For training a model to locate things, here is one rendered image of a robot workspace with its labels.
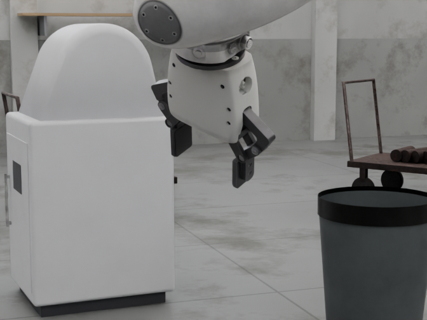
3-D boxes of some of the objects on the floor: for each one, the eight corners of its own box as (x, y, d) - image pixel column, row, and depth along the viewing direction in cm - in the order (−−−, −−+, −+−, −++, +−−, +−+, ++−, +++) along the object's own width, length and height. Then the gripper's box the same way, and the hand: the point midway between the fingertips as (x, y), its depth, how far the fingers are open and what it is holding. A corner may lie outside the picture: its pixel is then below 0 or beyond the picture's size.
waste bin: (406, 319, 461) (410, 184, 451) (451, 356, 408) (457, 205, 399) (302, 324, 452) (304, 187, 442) (334, 363, 399) (337, 209, 390)
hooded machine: (20, 322, 456) (11, 23, 435) (4, 286, 518) (-4, 23, 497) (178, 306, 482) (176, 23, 461) (145, 274, 544) (142, 23, 524)
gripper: (126, 28, 100) (135, 153, 111) (254, 84, 92) (251, 213, 102) (171, 1, 105) (176, 124, 116) (297, 52, 96) (290, 179, 107)
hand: (211, 159), depth 108 cm, fingers open, 8 cm apart
